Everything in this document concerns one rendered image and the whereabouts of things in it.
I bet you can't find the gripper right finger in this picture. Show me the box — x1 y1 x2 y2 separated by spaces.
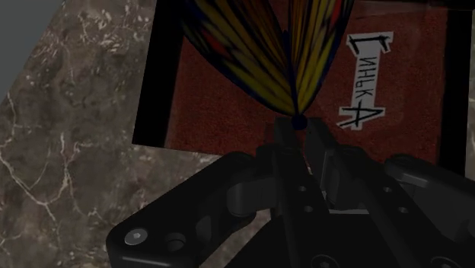
304 117 475 263

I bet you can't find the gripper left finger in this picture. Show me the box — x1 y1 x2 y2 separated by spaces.
105 116 329 268

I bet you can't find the red book with butterfly cover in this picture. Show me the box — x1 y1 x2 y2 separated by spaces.
131 0 469 177

